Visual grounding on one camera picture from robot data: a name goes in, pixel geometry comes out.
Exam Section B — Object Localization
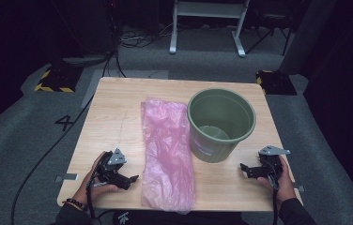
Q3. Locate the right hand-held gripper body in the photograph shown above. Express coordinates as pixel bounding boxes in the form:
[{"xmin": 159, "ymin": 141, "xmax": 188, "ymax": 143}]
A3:
[{"xmin": 257, "ymin": 144, "xmax": 292, "ymax": 186}]

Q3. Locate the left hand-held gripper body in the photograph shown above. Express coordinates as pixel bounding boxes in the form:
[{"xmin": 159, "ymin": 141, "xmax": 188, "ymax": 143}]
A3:
[{"xmin": 95, "ymin": 147, "xmax": 128, "ymax": 186}]

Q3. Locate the pink plastic bag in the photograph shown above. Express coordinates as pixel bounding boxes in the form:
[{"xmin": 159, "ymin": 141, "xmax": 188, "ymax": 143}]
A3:
[{"xmin": 140, "ymin": 97, "xmax": 196, "ymax": 216}]

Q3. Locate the green plastic bucket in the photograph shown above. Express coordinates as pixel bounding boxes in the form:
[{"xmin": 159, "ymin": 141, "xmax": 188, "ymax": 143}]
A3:
[{"xmin": 186, "ymin": 87, "xmax": 257, "ymax": 164}]

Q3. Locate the person's right hand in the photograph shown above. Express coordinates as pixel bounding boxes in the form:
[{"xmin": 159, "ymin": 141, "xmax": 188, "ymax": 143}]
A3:
[{"xmin": 256, "ymin": 155, "xmax": 298, "ymax": 208}]

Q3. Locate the person's left hand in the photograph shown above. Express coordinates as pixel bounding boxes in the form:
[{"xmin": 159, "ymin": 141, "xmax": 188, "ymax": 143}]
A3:
[{"xmin": 72, "ymin": 151, "xmax": 121, "ymax": 206}]

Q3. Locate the person's black clothing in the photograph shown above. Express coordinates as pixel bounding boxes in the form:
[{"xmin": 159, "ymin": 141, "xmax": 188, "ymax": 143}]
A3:
[{"xmin": 112, "ymin": 209, "xmax": 245, "ymax": 225}]

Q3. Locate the black yellow striped base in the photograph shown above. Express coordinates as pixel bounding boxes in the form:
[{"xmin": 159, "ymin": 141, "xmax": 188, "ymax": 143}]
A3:
[
  {"xmin": 255, "ymin": 69, "xmax": 298, "ymax": 97},
  {"xmin": 34, "ymin": 64, "xmax": 84, "ymax": 94}
]

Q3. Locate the black tripod stand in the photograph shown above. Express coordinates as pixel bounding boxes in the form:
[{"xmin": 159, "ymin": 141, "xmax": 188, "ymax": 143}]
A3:
[{"xmin": 244, "ymin": 12, "xmax": 293, "ymax": 57}]

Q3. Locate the grey pillar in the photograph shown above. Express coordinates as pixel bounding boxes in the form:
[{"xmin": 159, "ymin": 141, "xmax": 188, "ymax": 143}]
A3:
[{"xmin": 278, "ymin": 0, "xmax": 339, "ymax": 76}]

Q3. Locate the white metal stand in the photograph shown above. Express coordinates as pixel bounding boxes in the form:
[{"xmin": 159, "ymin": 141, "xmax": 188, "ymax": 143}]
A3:
[{"xmin": 168, "ymin": 0, "xmax": 251, "ymax": 58}]

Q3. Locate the right hand-held gripper cable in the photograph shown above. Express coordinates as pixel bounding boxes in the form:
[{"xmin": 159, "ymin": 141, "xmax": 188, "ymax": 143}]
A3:
[{"xmin": 268, "ymin": 172, "xmax": 280, "ymax": 225}]

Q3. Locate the hand-held gripper cable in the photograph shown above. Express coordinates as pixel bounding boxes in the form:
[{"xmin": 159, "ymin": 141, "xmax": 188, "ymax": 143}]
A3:
[
  {"xmin": 84, "ymin": 162, "xmax": 116, "ymax": 220},
  {"xmin": 268, "ymin": 172, "xmax": 280, "ymax": 225}
]

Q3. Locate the left hand-held gripper cable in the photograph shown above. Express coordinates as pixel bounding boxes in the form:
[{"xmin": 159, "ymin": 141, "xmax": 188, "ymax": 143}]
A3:
[{"xmin": 84, "ymin": 162, "xmax": 116, "ymax": 220}]

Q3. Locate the dark bead bracelet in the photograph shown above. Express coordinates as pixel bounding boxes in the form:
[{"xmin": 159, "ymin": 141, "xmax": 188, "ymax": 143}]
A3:
[{"xmin": 62, "ymin": 197, "xmax": 89, "ymax": 212}]

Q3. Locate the long black floor cable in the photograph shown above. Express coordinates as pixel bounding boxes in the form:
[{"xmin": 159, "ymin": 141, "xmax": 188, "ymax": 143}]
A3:
[{"xmin": 9, "ymin": 93, "xmax": 96, "ymax": 225}]

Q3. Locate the bundle of floor cables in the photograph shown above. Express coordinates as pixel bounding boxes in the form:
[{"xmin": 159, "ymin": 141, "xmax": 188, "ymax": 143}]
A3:
[{"xmin": 117, "ymin": 22, "xmax": 175, "ymax": 50}]

